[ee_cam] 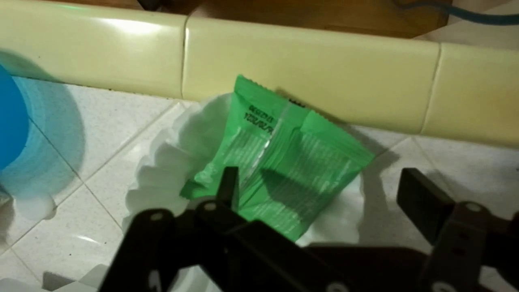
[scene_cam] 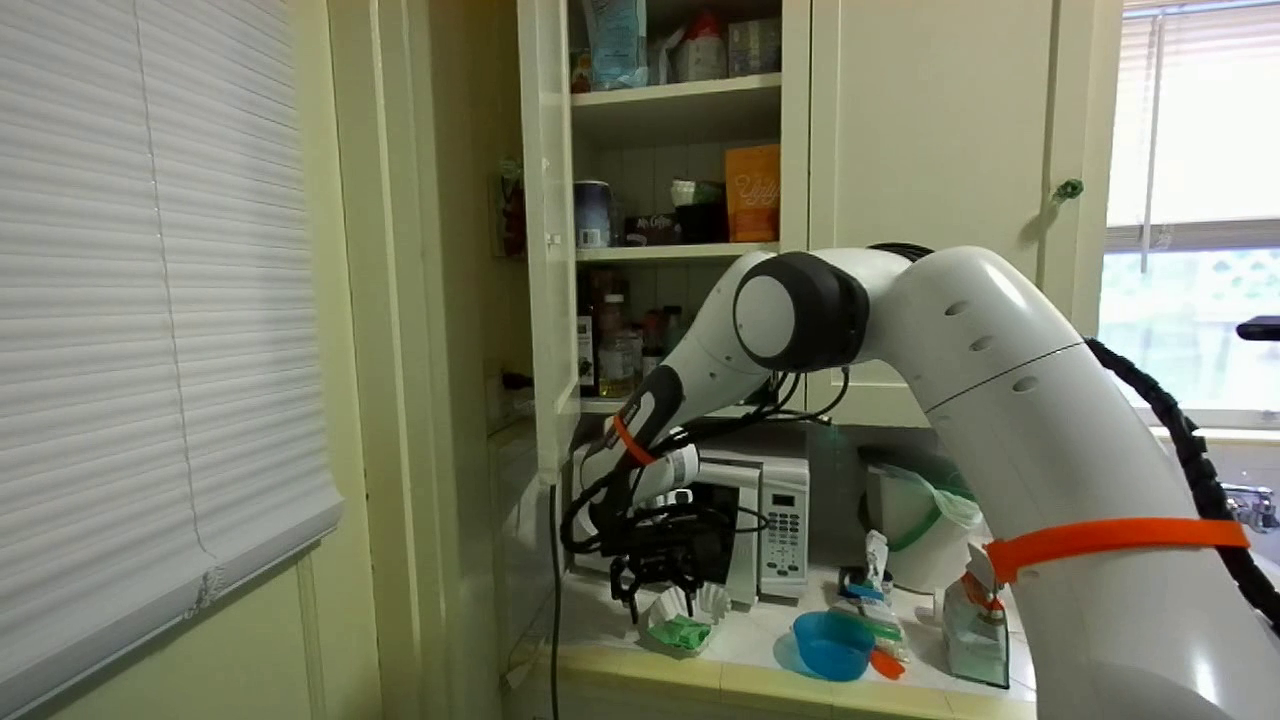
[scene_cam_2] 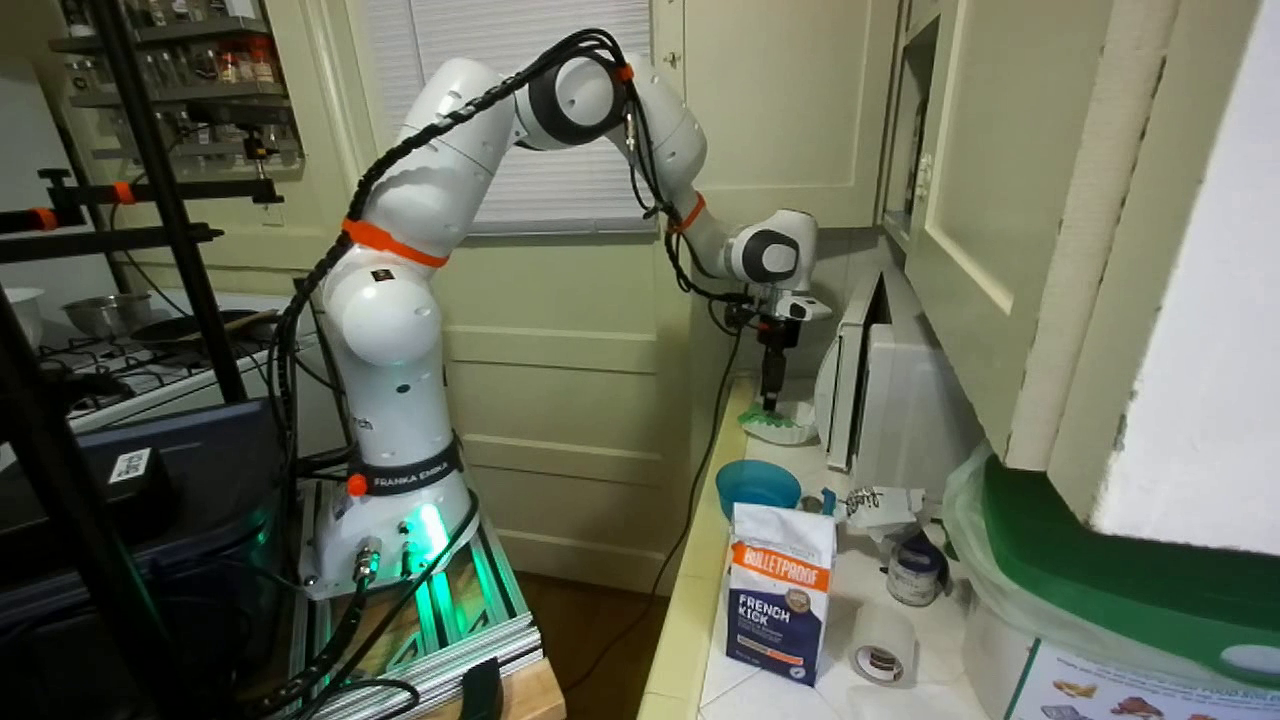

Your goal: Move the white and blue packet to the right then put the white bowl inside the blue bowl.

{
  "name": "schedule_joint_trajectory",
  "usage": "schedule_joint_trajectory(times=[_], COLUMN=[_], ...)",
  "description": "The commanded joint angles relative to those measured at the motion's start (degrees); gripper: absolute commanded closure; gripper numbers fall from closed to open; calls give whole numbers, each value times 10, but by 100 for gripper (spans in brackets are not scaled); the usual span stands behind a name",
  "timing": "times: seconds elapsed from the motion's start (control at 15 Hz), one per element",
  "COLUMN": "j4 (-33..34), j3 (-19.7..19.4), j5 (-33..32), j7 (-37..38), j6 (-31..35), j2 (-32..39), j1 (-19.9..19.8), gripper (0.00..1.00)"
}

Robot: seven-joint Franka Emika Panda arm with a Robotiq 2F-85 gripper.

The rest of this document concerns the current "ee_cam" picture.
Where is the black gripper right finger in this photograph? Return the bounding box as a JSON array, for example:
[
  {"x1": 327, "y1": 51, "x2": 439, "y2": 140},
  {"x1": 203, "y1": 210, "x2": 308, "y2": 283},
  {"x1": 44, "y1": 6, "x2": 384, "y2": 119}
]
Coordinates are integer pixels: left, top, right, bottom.
[{"x1": 396, "y1": 168, "x2": 519, "y2": 292}]

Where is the green plastic packet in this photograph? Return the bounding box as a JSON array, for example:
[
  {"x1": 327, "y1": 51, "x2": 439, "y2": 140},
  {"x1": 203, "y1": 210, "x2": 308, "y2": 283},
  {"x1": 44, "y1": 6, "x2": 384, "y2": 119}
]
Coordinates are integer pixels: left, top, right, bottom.
[{"x1": 180, "y1": 74, "x2": 376, "y2": 244}]

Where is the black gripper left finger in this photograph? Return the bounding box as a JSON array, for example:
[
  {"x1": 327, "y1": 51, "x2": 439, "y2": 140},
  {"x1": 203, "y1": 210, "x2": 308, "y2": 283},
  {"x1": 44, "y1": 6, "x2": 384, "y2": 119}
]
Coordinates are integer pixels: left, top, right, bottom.
[{"x1": 99, "y1": 166, "x2": 347, "y2": 292}]

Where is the blue plastic bowl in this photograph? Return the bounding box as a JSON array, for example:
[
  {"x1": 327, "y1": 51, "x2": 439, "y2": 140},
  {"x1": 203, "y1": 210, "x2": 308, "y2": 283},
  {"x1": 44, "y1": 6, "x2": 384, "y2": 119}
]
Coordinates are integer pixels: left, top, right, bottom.
[{"x1": 0, "y1": 64, "x2": 86, "y2": 220}]

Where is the blue cable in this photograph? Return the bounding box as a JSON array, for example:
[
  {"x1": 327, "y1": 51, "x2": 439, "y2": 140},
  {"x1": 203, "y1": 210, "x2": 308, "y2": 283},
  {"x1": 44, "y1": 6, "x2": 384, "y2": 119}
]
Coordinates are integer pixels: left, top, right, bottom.
[{"x1": 397, "y1": 0, "x2": 519, "y2": 27}]

